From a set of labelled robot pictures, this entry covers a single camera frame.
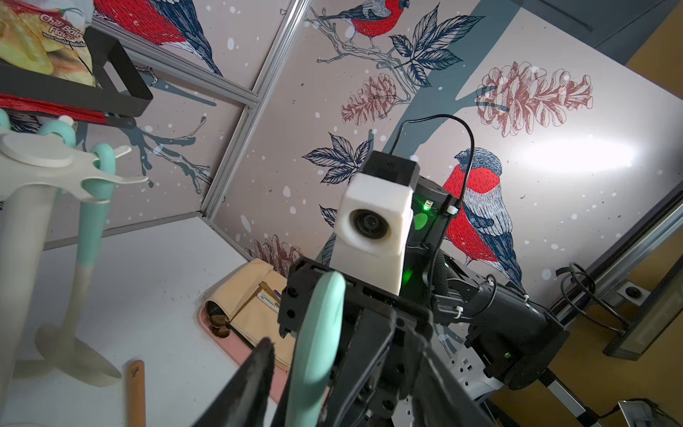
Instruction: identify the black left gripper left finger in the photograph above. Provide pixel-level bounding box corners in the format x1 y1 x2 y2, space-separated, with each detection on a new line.
194 338 275 427

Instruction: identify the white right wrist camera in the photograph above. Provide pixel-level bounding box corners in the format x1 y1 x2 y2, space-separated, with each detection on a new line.
329 151 420 295

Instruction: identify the black wall basket shelf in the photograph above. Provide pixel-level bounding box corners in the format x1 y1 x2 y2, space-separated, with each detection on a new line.
1 27 153 127

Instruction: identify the pink tray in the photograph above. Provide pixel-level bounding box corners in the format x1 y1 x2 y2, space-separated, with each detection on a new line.
198 301 289 403

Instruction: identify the cream utensil rack stand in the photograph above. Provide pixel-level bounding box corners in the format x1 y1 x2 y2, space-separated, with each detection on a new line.
1 123 143 395

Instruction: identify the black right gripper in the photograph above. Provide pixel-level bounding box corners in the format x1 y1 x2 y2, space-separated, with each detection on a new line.
279 257 432 426

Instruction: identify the wood handle cream skimmer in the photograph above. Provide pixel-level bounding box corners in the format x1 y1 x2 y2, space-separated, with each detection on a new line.
126 360 147 427

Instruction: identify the mint handle cream skimmer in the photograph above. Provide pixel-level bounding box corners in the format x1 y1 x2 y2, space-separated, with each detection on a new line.
37 116 76 149

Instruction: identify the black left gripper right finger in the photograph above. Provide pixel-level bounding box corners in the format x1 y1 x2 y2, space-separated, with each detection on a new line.
410 344 494 427

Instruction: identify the Chuba cassava chips bag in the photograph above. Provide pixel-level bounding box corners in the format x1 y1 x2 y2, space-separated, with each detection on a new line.
1 1 95 86

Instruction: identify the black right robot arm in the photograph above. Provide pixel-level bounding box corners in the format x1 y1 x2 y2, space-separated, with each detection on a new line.
279 174 568 426

